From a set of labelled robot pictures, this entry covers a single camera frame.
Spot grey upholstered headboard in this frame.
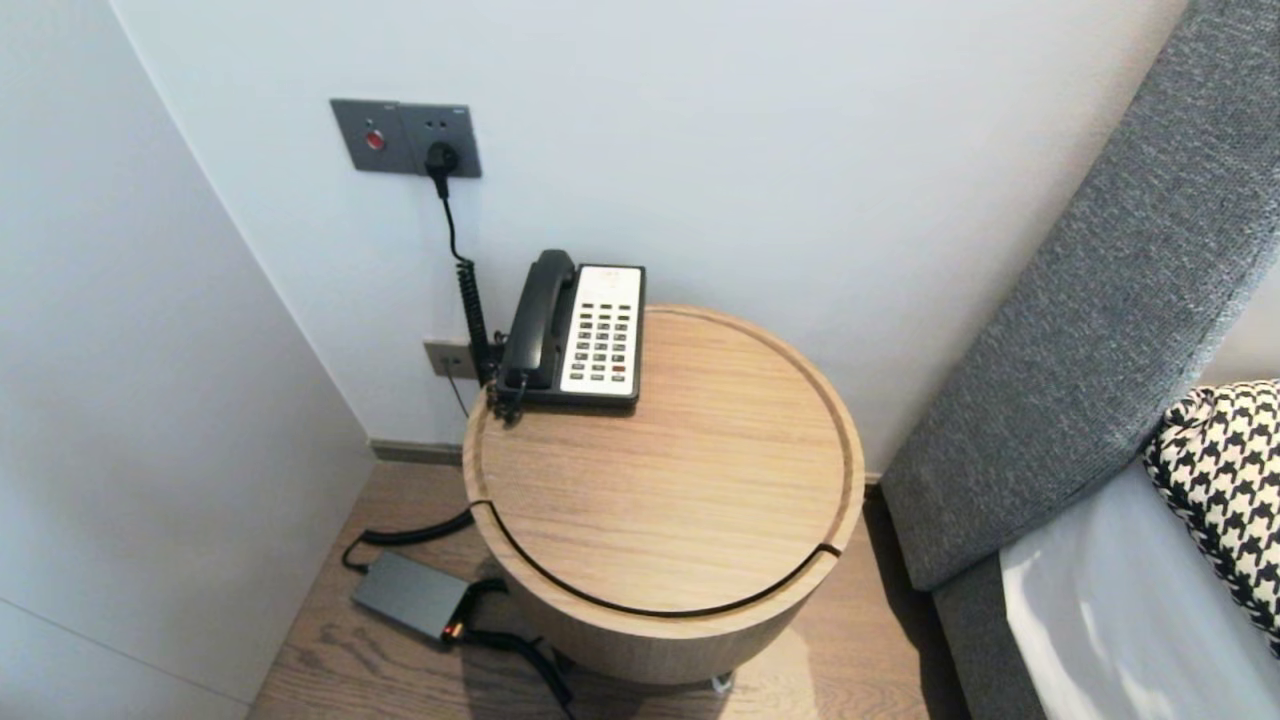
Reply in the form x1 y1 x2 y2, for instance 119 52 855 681
880 0 1280 591

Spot grey switch plate red button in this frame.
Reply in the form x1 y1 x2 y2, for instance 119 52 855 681
332 99 406 173

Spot black white houndstooth pillow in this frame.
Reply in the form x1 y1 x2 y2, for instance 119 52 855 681
1143 380 1280 656

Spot grey fabric bed frame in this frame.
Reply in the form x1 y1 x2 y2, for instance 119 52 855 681
930 555 1046 720

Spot round wooden side table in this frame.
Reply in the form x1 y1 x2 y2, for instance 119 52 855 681
462 305 867 686

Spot black power plug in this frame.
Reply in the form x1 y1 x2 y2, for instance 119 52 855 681
425 143 461 196

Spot grey wall power socket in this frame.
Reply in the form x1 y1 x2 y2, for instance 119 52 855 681
398 103 483 179

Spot black and white desk telephone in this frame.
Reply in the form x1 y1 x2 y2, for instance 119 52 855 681
497 263 647 409

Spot curved front wooden drawer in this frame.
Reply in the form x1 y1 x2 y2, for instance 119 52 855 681
470 498 863 686

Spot beige wall phone socket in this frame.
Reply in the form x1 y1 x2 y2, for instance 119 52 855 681
424 340 481 381

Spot grey power adapter brick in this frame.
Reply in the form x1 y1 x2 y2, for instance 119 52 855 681
351 552 471 641

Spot black coiled handset cord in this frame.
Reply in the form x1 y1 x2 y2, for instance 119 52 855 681
487 370 531 426

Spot black telephone handset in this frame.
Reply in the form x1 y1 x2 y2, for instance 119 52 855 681
500 250 579 391

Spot black adapter output cable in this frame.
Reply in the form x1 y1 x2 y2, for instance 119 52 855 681
445 578 579 719

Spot black coiled power cable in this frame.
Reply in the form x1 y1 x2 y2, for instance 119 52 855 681
342 175 496 576

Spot grey skirting board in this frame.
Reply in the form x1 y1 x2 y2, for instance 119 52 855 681
370 438 466 467

